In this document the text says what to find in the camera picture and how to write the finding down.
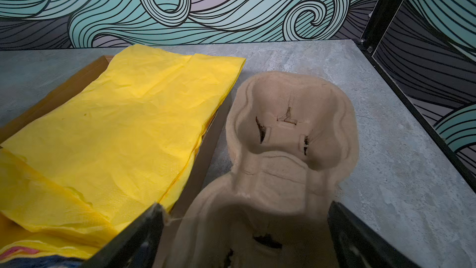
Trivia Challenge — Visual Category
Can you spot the brown pulp cup carrier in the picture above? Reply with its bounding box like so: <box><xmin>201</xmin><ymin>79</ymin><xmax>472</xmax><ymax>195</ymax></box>
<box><xmin>165</xmin><ymin>71</ymin><xmax>359</xmax><ymax>268</ymax></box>

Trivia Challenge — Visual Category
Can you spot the black cage frame post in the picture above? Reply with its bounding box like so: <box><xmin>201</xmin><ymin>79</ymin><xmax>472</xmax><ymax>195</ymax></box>
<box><xmin>358</xmin><ymin>0</ymin><xmax>476</xmax><ymax>188</ymax></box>

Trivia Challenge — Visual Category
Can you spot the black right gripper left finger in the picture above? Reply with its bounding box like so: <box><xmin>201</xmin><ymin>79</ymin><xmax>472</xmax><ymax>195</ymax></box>
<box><xmin>81</xmin><ymin>203</ymin><xmax>165</xmax><ymax>268</ymax></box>

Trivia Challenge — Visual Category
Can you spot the yellow paper napkin stack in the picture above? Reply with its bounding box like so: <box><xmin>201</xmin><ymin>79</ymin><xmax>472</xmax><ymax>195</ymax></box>
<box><xmin>1</xmin><ymin>45</ymin><xmax>245</xmax><ymax>262</ymax></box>

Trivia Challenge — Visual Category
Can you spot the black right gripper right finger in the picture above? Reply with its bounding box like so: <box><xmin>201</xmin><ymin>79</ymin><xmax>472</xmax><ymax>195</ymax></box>
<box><xmin>327</xmin><ymin>202</ymin><xmax>419</xmax><ymax>268</ymax></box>

